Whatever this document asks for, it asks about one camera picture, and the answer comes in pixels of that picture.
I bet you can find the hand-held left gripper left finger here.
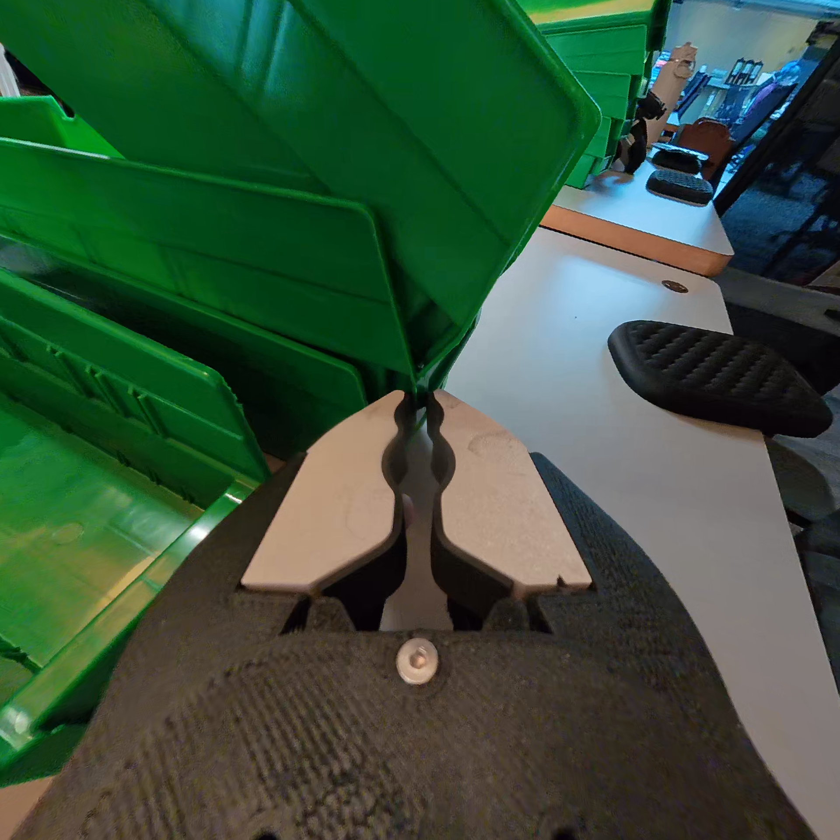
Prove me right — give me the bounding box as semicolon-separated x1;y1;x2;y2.
240;390;409;632

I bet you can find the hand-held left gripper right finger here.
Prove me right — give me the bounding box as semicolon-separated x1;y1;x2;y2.
427;390;595;632

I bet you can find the wood-edged white desk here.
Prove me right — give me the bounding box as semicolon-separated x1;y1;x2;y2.
538;150;735;278

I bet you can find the stack of green bins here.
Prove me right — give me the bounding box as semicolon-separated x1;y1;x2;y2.
518;0;673;191

